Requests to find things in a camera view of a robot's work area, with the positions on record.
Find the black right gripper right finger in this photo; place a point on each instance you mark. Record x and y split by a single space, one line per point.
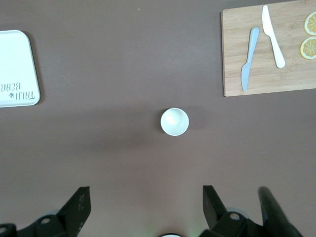
214 214

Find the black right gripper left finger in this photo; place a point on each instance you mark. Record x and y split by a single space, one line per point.
76 212

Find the white plastic cup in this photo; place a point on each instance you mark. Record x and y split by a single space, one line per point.
174 121

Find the cream tray with bear print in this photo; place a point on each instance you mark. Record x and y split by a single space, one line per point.
14 66

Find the wooden cutting board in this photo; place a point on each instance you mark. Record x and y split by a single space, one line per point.
291 79

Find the grey plastic knife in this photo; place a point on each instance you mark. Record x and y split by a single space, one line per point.
249 56

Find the white plastic knife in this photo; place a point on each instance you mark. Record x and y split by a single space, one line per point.
270 34

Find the lemon slice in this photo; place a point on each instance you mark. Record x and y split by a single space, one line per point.
309 48
311 23

